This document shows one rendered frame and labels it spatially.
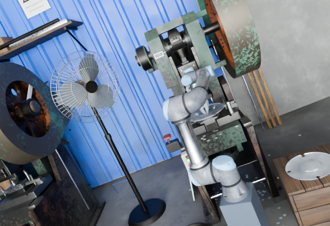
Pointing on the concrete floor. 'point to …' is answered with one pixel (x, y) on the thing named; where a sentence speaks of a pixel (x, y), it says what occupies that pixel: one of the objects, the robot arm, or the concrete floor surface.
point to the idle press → (39, 157)
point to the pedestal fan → (69, 90)
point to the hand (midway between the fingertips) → (206, 113)
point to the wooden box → (306, 191)
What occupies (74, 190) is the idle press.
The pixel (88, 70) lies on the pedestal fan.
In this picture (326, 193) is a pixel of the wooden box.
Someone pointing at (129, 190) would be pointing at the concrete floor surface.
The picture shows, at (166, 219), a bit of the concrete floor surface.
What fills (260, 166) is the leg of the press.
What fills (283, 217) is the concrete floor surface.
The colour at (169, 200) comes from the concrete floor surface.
